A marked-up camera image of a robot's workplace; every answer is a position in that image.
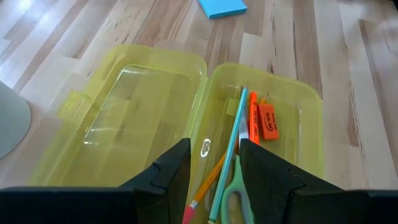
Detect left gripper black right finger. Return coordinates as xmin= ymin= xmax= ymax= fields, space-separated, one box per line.
xmin=239 ymin=139 xmax=343 ymax=224

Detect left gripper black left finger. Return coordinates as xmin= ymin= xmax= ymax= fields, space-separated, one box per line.
xmin=119 ymin=138 xmax=192 ymax=224

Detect green handled scissors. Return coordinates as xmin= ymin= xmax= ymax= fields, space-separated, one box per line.
xmin=220 ymin=114 xmax=256 ymax=224

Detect orange pencil pink eraser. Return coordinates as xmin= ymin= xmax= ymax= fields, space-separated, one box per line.
xmin=182 ymin=97 xmax=267 ymax=224

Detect teal pencil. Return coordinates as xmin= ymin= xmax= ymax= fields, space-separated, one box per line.
xmin=207 ymin=86 xmax=249 ymax=224

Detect orange rectangular eraser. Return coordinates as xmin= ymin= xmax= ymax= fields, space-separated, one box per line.
xmin=257 ymin=103 xmax=280 ymax=141

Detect orange highlighter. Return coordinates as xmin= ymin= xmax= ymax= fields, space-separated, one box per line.
xmin=248 ymin=91 xmax=261 ymax=146

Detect yellow translucent pencil case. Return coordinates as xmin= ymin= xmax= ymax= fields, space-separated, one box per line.
xmin=29 ymin=43 xmax=325 ymax=224

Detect blue sticky note pad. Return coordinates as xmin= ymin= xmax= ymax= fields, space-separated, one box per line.
xmin=198 ymin=0 xmax=249 ymax=20

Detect white round plant pot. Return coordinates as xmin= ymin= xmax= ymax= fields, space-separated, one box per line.
xmin=0 ymin=80 xmax=32 ymax=161

